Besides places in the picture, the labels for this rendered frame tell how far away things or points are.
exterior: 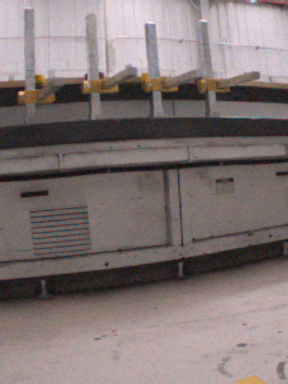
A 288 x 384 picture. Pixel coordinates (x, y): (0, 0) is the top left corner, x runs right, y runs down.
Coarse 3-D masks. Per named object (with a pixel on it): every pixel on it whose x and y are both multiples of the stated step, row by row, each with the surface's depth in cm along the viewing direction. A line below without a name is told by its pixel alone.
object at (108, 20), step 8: (104, 0) 286; (104, 8) 287; (112, 8) 287; (104, 16) 287; (112, 16) 287; (104, 24) 288; (112, 24) 287; (112, 32) 287; (112, 40) 287; (112, 48) 287; (112, 56) 288; (112, 64) 288; (112, 72) 288
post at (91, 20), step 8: (88, 16) 182; (88, 24) 182; (96, 24) 184; (88, 32) 183; (96, 32) 184; (88, 40) 183; (96, 40) 184; (88, 48) 184; (96, 48) 184; (88, 56) 184; (96, 56) 184; (88, 64) 185; (96, 64) 184; (88, 72) 185; (96, 72) 184; (96, 96) 185; (88, 104) 187; (96, 104) 185; (96, 112) 185
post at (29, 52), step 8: (32, 8) 174; (24, 16) 174; (32, 16) 174; (24, 24) 174; (32, 24) 174; (24, 32) 175; (32, 32) 174; (24, 40) 175; (32, 40) 174; (24, 48) 176; (32, 48) 174; (24, 56) 176; (32, 56) 174; (24, 64) 176; (32, 64) 175; (32, 72) 175; (32, 80) 175; (24, 88) 177; (32, 88) 175; (32, 104) 175; (32, 112) 175
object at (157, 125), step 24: (24, 120) 176; (72, 120) 180; (96, 120) 183; (120, 120) 186; (144, 120) 190; (168, 120) 194; (192, 120) 198; (216, 120) 202; (240, 120) 207; (264, 120) 212; (0, 144) 169; (24, 144) 173; (48, 144) 179
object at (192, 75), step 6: (186, 72) 175; (192, 72) 171; (198, 72) 169; (174, 78) 184; (180, 78) 180; (186, 78) 176; (192, 78) 173; (168, 84) 190; (174, 84) 185; (180, 84) 186
